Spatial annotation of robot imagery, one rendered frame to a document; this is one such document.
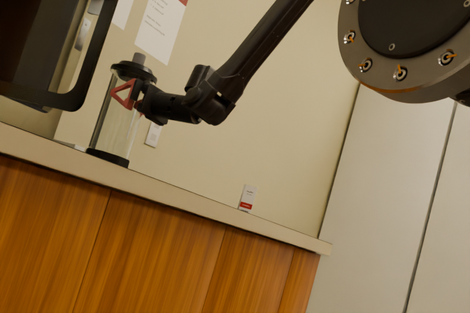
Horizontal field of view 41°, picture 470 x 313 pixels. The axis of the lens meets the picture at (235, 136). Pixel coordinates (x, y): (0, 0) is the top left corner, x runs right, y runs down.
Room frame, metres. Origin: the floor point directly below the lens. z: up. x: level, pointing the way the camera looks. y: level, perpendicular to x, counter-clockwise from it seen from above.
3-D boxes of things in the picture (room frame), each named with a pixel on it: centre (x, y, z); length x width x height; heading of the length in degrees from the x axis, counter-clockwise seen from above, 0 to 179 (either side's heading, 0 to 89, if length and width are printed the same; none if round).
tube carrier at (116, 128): (1.41, 0.26, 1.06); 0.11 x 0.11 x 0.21
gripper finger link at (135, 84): (1.37, 0.24, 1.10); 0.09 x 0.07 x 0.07; 60
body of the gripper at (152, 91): (1.36, 0.16, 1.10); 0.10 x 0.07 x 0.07; 150
